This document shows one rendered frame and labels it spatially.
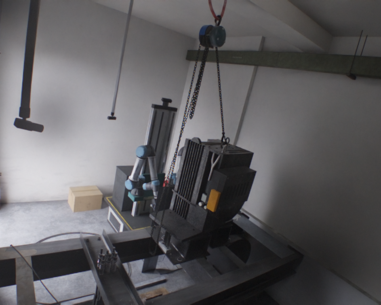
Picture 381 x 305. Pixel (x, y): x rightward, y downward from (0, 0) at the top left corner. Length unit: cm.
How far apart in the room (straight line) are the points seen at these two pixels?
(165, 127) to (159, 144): 23
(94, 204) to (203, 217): 221
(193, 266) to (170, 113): 175
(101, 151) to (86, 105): 75
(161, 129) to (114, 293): 192
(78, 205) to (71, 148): 85
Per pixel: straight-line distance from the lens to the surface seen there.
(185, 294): 196
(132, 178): 277
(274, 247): 287
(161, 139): 311
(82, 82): 377
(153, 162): 275
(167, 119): 308
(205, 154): 205
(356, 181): 264
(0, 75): 370
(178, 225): 221
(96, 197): 393
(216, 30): 182
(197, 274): 230
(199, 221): 218
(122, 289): 189
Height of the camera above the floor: 202
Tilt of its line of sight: 14 degrees down
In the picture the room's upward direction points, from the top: 13 degrees clockwise
